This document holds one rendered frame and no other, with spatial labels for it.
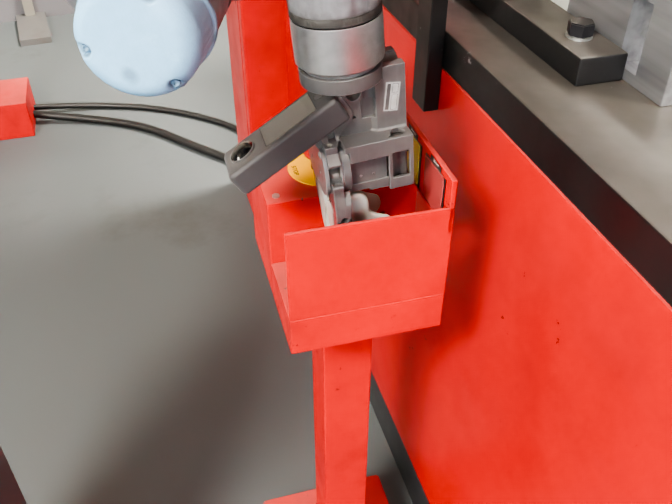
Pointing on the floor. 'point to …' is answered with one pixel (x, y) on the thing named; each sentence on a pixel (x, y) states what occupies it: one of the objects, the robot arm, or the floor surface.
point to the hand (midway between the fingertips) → (335, 252)
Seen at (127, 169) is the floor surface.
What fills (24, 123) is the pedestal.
